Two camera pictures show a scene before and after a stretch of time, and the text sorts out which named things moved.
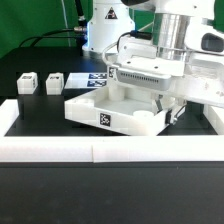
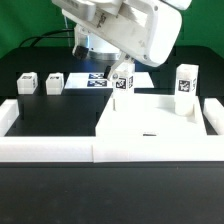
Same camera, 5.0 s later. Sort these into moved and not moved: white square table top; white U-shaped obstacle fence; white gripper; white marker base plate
Moved: white square table top; white gripper
Not moved: white U-shaped obstacle fence; white marker base plate
